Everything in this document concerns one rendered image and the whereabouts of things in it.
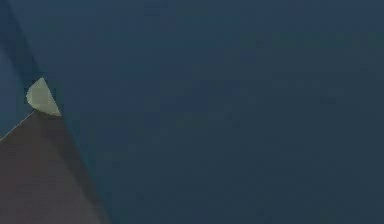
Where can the pale green rounded object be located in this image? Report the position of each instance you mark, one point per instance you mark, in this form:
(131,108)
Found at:
(41,98)

